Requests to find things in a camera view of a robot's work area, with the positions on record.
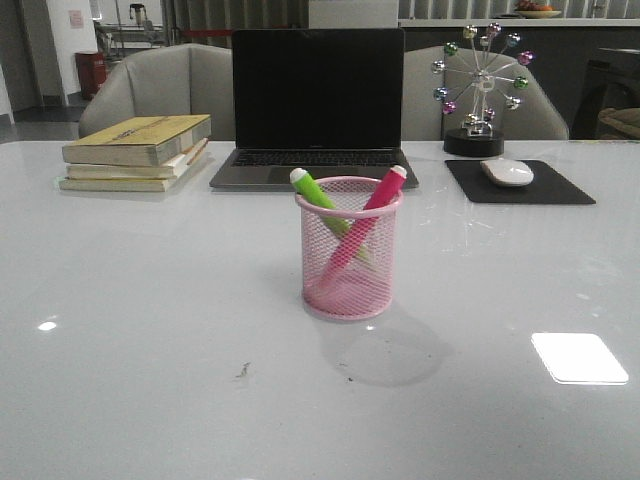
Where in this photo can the brown cushion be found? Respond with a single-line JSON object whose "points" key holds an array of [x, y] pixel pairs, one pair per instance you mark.
{"points": [[620, 124]]}

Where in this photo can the bottom book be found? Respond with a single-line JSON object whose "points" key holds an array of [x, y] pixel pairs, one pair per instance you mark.
{"points": [[130, 185]]}

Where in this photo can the fruit bowl on counter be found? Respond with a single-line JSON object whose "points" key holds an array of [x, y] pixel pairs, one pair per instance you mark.
{"points": [[534, 10]]}

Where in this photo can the green marker pen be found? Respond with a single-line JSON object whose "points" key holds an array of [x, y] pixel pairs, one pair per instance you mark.
{"points": [[306, 186]]}

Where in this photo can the top yellow book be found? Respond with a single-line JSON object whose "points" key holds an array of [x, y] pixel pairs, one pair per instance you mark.
{"points": [[140, 141]]}

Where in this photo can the grey armchair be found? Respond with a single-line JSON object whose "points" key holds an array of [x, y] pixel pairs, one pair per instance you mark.
{"points": [[526, 114], [178, 80]]}

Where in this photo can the pink marker pen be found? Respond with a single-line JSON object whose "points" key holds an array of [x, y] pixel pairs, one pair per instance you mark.
{"points": [[384, 193]]}

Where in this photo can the pink mesh pen holder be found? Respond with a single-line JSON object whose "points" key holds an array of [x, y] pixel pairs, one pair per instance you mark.
{"points": [[362, 289]]}

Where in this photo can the black mouse pad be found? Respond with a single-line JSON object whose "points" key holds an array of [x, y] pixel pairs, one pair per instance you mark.
{"points": [[544, 186]]}

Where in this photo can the ferris wheel desk ornament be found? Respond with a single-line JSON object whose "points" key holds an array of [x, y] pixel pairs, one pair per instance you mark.
{"points": [[476, 136]]}

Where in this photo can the right grey armchair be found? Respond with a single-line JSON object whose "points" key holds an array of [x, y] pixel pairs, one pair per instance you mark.
{"points": [[526, 114]]}

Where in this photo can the dark appliance at right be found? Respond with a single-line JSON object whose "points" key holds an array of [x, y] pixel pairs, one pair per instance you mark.
{"points": [[611, 80]]}

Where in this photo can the white computer mouse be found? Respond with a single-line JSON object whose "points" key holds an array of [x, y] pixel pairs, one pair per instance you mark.
{"points": [[507, 172]]}

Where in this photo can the middle book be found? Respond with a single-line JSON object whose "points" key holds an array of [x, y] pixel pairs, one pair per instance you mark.
{"points": [[171, 169]]}

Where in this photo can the grey laptop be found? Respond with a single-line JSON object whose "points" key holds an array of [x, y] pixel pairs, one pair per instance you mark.
{"points": [[326, 100]]}

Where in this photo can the left grey armchair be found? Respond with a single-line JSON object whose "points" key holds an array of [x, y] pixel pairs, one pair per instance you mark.
{"points": [[178, 80]]}

